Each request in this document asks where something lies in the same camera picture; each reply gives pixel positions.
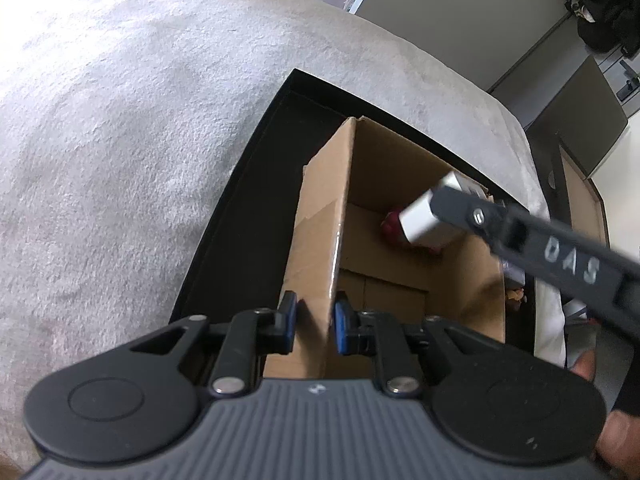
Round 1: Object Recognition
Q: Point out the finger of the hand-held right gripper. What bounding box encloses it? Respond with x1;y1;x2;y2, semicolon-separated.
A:
431;186;522;257

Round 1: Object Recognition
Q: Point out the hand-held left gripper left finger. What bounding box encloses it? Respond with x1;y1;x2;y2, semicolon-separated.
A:
129;291;301;399

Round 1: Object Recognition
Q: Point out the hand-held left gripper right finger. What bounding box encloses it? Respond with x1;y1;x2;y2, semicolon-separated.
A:
332;291;503;399

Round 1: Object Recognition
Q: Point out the white plug charger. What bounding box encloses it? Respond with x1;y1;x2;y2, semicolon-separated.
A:
399;171;490;249

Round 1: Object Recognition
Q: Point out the brown cardboard box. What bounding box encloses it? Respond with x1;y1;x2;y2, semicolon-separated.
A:
262;116;506;381

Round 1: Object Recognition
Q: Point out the person's right hand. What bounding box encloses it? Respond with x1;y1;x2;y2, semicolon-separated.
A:
571;349;640;480

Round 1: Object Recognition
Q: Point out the crimson toy figure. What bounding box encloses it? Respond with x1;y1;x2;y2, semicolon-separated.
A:
382;211;444;257

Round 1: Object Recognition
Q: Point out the black shallow tray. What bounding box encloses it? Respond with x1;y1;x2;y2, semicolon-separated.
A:
170;67;539;357

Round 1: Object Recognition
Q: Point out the dark grey cabinet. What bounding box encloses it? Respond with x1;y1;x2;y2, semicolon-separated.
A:
529;55;629;177

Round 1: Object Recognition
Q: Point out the pale grey fleece blanket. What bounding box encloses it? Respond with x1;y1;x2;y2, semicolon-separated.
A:
0;0;568;480

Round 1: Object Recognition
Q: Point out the tan fleece cloth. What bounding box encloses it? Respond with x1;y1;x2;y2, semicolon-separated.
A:
0;452;27;480

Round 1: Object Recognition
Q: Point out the black door handle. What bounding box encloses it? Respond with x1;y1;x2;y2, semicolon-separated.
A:
617;59;640;107

